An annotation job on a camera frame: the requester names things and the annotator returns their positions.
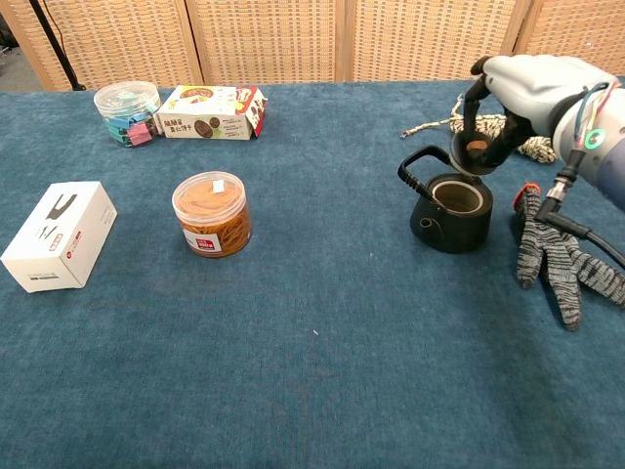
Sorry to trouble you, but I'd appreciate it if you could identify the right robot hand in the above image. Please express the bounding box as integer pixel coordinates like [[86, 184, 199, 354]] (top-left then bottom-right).
[[460, 54, 617, 168]]

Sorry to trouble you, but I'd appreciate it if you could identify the kettle lid with orange knob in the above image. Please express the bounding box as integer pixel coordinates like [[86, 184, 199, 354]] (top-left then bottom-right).
[[448, 130, 509, 177]]

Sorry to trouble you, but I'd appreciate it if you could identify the grey striped knit glove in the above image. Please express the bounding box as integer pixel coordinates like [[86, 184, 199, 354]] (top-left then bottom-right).
[[510, 181, 625, 332]]

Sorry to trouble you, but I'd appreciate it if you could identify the woven rattan folding screen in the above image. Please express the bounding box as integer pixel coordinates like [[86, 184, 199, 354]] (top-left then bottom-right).
[[0, 0, 625, 93]]

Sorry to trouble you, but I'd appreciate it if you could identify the blue carpet table cover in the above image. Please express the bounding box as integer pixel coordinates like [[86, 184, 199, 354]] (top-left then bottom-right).
[[0, 76, 625, 469]]

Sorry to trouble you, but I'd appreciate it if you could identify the cookie box with chinese text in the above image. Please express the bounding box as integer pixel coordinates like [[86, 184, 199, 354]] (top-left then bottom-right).
[[155, 84, 270, 142]]

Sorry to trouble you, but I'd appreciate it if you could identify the clear jar of rubber bands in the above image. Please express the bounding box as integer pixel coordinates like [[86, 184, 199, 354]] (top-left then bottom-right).
[[171, 170, 254, 258]]

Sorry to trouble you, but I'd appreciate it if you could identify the clear jar of binder clips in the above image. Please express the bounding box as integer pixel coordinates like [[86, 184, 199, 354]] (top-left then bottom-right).
[[93, 80, 163, 149]]

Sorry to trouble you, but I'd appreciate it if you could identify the black stand pole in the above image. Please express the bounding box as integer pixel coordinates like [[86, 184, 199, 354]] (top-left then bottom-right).
[[27, 0, 87, 92]]

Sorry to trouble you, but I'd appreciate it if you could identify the white cardboard box black print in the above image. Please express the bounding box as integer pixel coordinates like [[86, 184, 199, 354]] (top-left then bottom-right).
[[0, 181, 119, 294]]

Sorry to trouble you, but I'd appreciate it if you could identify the coiled beige speckled rope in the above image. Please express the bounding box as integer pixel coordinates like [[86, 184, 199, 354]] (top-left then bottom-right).
[[399, 95, 559, 165]]

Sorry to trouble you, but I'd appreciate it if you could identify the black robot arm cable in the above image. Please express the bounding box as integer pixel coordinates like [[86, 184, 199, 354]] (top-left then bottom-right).
[[536, 80, 625, 271]]

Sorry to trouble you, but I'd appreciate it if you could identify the black kettle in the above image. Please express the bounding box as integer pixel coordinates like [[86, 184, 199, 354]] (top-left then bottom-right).
[[397, 145, 493, 255]]

